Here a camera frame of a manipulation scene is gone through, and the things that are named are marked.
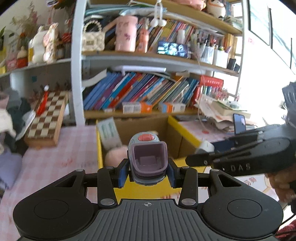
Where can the small black box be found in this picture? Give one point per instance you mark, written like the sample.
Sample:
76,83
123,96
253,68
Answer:
231,63

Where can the black smartphone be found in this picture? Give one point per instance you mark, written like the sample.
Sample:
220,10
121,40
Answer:
239,122

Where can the white pink cat plush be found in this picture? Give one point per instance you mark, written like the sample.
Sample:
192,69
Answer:
42,44

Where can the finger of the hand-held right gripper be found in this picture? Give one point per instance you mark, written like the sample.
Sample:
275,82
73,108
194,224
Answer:
242,137
201,160

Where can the white side shelf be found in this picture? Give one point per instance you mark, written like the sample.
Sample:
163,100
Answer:
34,69

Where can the grey white bookshelf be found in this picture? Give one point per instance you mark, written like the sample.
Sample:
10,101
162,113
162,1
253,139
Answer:
77,69

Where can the stack of papers and books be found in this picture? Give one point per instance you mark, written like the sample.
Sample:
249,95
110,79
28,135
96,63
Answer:
212,109

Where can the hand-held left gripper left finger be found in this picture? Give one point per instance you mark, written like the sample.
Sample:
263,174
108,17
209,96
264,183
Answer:
122,173

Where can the pink cup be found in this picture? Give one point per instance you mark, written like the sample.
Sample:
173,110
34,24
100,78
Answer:
124,34

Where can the person's right hand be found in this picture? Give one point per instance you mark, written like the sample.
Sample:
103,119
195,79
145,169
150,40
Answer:
281,185

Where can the white plush toy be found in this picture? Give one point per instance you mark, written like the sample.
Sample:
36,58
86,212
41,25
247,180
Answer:
216,8

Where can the red plastic toy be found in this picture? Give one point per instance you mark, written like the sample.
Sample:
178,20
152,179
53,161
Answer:
42,102

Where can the pink printed tablecloth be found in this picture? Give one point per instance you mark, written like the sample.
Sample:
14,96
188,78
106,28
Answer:
69,150

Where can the dried flower bunch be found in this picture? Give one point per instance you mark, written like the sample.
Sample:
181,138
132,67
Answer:
25,23

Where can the person's right forearm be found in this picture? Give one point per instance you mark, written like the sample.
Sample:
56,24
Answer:
289,233

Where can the pile of clothes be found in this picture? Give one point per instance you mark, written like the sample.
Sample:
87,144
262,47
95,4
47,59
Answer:
9,120

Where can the wooden chessboard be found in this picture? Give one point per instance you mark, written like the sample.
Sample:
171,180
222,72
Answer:
46,120

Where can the orange white carton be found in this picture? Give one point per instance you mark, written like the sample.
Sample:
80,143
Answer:
171,107
136,107

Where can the row of colourful books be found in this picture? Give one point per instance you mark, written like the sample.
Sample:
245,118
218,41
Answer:
138,88

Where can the row of thin books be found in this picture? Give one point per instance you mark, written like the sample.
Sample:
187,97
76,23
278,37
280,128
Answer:
171,30

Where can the white light bar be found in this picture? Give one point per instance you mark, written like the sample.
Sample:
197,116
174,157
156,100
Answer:
141,69

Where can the red dictionary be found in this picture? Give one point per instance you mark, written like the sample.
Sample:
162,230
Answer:
211,81

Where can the white pen holder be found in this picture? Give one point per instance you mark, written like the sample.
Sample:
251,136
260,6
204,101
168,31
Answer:
208,55

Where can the blue purple toy truck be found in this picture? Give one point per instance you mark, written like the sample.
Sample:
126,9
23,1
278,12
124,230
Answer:
148,157

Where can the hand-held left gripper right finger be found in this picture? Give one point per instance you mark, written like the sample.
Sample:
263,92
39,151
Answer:
173,173

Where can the pink plush toy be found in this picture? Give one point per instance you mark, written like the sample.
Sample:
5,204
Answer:
114,155

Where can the white quilted handbag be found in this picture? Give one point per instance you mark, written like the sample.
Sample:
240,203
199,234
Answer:
92,41

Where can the pink bottle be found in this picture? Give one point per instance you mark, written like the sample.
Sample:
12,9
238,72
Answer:
143,41

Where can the yellow cardboard box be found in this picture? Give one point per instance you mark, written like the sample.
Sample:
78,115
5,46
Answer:
178,141

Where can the small white plug charger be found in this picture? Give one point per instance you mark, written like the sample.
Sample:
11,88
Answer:
205,146

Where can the window frame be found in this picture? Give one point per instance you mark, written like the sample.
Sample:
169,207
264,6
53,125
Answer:
259,23

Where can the white storage box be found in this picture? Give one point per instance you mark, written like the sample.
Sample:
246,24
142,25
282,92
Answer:
219,59

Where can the smartphone playing video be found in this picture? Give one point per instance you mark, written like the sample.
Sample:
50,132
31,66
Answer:
172,49

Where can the row of yellow books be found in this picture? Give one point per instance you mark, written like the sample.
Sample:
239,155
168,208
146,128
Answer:
230,44

